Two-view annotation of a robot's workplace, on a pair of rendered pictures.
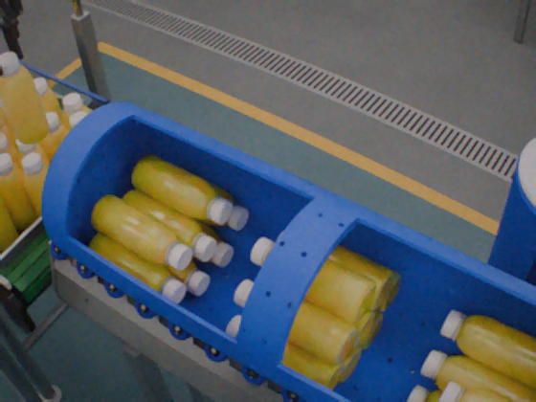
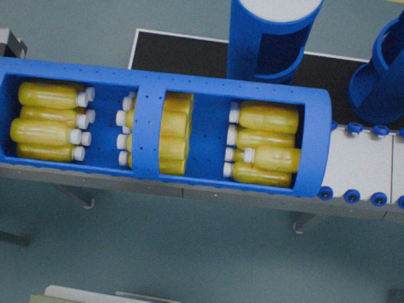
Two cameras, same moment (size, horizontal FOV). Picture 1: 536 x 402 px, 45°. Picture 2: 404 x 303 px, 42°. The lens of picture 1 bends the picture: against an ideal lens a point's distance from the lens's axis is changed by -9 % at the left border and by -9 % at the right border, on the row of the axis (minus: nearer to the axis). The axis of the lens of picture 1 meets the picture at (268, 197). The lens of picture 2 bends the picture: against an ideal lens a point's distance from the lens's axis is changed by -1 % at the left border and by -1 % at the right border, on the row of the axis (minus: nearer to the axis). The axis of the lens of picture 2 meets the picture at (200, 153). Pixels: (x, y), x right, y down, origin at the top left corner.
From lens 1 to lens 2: 51 cm
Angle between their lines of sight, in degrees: 29
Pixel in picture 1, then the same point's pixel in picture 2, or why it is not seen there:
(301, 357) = (165, 162)
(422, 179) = not seen: outside the picture
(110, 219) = (25, 135)
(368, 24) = not seen: outside the picture
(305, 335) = (163, 153)
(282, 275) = (144, 136)
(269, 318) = (146, 159)
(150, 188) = (35, 103)
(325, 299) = (166, 133)
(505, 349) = (267, 121)
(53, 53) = not seen: outside the picture
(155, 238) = (59, 134)
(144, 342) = (67, 179)
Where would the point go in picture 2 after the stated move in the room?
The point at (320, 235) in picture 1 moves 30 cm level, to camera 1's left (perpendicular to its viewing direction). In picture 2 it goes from (153, 109) to (42, 172)
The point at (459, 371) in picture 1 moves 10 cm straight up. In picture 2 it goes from (247, 139) to (250, 127)
